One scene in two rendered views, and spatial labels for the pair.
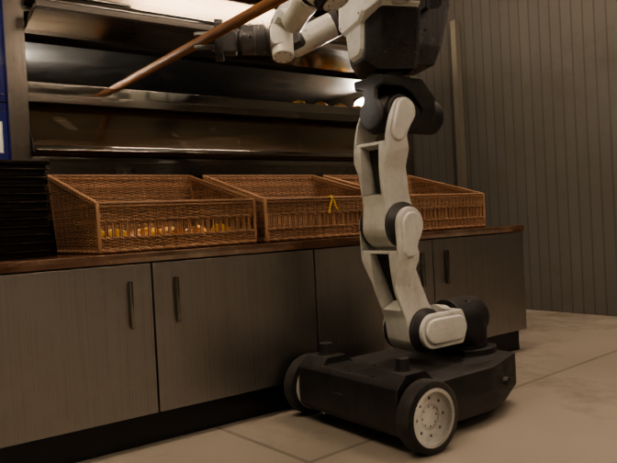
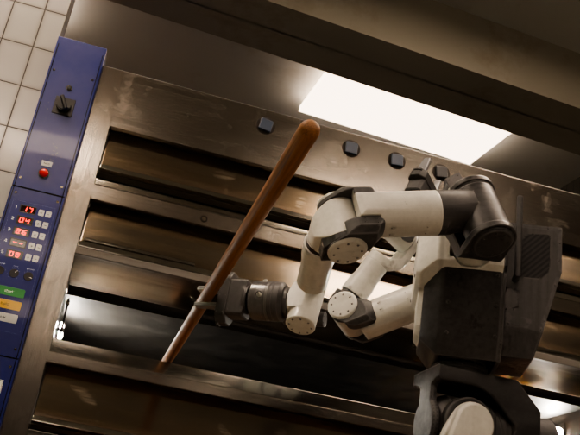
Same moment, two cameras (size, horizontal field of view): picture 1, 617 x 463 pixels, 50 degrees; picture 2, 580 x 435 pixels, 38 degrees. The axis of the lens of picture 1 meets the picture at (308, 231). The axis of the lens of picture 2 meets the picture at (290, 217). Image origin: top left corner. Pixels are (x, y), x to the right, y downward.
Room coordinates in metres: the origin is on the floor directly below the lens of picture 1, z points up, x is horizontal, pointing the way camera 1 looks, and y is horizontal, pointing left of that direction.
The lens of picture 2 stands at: (0.36, -0.61, 0.63)
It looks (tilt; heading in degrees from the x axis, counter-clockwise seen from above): 24 degrees up; 25
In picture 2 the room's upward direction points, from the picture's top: 9 degrees clockwise
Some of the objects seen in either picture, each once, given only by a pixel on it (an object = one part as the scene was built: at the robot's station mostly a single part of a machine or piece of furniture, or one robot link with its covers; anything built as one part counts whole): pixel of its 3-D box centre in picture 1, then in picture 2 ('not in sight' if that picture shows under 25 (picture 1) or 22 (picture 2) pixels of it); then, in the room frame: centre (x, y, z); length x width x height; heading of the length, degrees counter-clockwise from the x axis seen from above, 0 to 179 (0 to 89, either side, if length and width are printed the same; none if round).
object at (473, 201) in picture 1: (403, 200); not in sight; (2.97, -0.44, 0.72); 0.56 x 0.49 x 0.28; 126
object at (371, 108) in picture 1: (401, 107); (486, 420); (2.12, -0.32, 1.00); 0.28 x 0.13 x 0.18; 127
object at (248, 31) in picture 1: (235, 39); (246, 299); (1.95, 0.19, 1.19); 0.12 x 0.10 x 0.13; 94
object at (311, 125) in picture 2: (201, 40); (205, 297); (1.95, 0.29, 1.19); 1.71 x 0.03 x 0.03; 36
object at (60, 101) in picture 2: not in sight; (66, 97); (2.14, 1.04, 1.92); 0.06 x 0.04 x 0.11; 126
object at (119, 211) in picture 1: (151, 208); not in sight; (2.25, 0.54, 0.72); 0.56 x 0.49 x 0.28; 127
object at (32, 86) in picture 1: (246, 105); (342, 406); (2.83, 0.24, 1.16); 1.80 x 0.06 x 0.04; 126
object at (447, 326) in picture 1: (423, 326); not in sight; (2.15, -0.36, 0.28); 0.21 x 0.20 x 0.13; 127
